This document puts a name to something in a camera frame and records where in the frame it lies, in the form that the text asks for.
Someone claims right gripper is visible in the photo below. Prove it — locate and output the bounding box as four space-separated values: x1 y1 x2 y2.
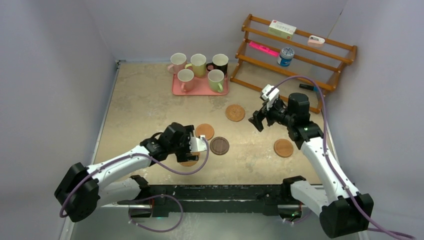
248 96 295 133

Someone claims woven rattan coaster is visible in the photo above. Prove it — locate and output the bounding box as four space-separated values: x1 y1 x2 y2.
179 152 201 167
225 104 246 122

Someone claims smooth light wooden coaster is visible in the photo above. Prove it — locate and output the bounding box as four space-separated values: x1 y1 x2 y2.
194 123 215 140

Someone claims dark walnut wooden coaster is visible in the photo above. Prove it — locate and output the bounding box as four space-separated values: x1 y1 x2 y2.
209 136 230 155

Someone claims black mug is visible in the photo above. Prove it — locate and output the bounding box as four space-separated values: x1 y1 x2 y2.
206 53 229 76

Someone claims pink mug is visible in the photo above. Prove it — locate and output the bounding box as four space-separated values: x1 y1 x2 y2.
177 69 195 93
167 52 187 75

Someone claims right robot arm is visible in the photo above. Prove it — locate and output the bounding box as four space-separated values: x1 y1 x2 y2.
249 84 374 238

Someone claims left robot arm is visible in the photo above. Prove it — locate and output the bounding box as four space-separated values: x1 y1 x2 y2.
54 122 210 223

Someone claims black blue marker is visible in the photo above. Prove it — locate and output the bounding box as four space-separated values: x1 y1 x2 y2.
299 83 320 92

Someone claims pink plastic tray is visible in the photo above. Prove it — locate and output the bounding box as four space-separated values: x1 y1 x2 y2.
171 74 229 96

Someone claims green mug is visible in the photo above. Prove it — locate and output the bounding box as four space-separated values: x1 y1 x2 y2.
207 69 225 93

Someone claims wooden tiered shelf rack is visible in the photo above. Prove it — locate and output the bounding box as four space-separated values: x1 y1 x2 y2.
229 14 358 96

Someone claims pink mug front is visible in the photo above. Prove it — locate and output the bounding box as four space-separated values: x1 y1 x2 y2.
177 69 195 93

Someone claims pink highlighter marker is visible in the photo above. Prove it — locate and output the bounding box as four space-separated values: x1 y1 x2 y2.
248 41 279 57

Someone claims blue white round jar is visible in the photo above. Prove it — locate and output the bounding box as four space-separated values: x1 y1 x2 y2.
277 47 295 67

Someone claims yellow mug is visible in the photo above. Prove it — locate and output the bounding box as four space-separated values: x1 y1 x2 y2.
184 53 207 78

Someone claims white green box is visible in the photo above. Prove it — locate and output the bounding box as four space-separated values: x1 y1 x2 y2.
267 20 297 40

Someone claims small pink white case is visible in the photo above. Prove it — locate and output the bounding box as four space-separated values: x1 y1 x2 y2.
307 35 326 48

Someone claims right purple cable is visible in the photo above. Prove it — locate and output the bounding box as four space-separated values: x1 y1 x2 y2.
269 75 415 240

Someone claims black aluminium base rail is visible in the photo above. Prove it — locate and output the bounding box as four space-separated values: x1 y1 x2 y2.
67 184 362 220

